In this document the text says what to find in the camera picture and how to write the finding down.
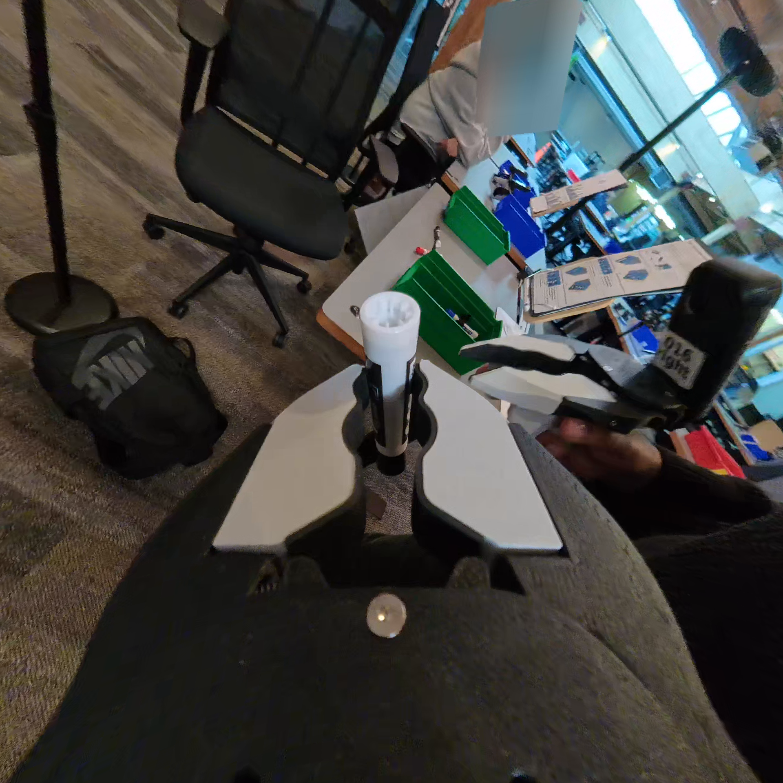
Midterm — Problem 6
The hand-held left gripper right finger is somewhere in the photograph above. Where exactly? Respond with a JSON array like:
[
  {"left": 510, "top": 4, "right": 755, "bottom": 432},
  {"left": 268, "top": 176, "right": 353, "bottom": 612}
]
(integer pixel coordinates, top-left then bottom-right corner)
[{"left": 413, "top": 360, "right": 564, "bottom": 556}]

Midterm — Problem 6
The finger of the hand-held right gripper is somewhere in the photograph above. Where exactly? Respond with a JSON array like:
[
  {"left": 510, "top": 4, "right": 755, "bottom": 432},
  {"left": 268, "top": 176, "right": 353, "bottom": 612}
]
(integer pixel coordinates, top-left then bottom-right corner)
[
  {"left": 469, "top": 367, "right": 619, "bottom": 418},
  {"left": 459, "top": 334, "right": 593, "bottom": 369}
]

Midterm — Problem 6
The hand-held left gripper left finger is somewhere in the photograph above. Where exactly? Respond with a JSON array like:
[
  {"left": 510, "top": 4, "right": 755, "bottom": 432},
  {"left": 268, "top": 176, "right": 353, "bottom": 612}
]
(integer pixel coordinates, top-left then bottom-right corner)
[{"left": 212, "top": 364, "right": 369, "bottom": 556}]

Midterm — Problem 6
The person's right forearm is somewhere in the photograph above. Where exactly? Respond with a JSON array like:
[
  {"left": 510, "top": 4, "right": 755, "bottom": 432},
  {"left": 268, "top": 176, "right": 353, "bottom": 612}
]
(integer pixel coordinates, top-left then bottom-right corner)
[{"left": 636, "top": 445, "right": 783, "bottom": 551}]

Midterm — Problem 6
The person's right hand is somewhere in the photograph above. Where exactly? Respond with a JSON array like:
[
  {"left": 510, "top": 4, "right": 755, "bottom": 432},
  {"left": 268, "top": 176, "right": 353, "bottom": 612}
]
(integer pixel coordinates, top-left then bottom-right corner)
[{"left": 538, "top": 419, "right": 664, "bottom": 485}]

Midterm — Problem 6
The instruction sheet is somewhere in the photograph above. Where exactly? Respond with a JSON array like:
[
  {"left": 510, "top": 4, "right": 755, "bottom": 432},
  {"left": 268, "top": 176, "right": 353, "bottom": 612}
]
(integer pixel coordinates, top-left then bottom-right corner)
[{"left": 529, "top": 240, "right": 713, "bottom": 318}]

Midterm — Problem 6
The green plastic bin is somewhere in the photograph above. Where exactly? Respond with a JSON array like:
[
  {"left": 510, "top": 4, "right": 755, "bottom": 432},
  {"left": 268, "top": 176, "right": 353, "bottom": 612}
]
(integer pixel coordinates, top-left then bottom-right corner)
[
  {"left": 393, "top": 250, "right": 504, "bottom": 375},
  {"left": 443, "top": 185, "right": 511, "bottom": 265}
]

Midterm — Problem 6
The blue plastic bin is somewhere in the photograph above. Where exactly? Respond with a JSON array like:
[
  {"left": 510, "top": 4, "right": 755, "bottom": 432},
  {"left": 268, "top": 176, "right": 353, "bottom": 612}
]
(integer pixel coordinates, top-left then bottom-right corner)
[{"left": 494, "top": 188, "right": 547, "bottom": 258}]

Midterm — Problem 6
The red plastic bin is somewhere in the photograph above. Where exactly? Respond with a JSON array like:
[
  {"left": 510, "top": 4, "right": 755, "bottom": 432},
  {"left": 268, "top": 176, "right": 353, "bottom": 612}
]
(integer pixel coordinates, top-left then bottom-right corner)
[{"left": 682, "top": 424, "right": 748, "bottom": 479}]

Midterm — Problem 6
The black backpack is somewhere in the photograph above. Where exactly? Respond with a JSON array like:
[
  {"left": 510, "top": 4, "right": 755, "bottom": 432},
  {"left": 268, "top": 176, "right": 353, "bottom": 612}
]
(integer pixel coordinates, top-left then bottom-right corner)
[{"left": 32, "top": 316, "right": 229, "bottom": 482}]

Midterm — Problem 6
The black pole stand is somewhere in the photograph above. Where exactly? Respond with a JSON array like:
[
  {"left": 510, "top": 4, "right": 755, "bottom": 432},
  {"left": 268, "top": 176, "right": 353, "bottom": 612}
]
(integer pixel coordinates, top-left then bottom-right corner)
[
  {"left": 4, "top": 0, "right": 121, "bottom": 336},
  {"left": 618, "top": 27, "right": 781, "bottom": 173}
]

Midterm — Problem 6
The person's black clothing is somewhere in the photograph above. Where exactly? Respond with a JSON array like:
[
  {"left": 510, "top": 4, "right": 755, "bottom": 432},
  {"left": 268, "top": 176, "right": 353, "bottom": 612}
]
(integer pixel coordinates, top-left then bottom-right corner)
[{"left": 636, "top": 532, "right": 783, "bottom": 783}]

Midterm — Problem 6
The black office chair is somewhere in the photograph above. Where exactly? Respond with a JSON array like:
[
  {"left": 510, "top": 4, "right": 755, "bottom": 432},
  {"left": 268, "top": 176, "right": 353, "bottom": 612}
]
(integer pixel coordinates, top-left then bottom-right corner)
[
  {"left": 343, "top": 0, "right": 450, "bottom": 209},
  {"left": 142, "top": 0, "right": 392, "bottom": 351}
]

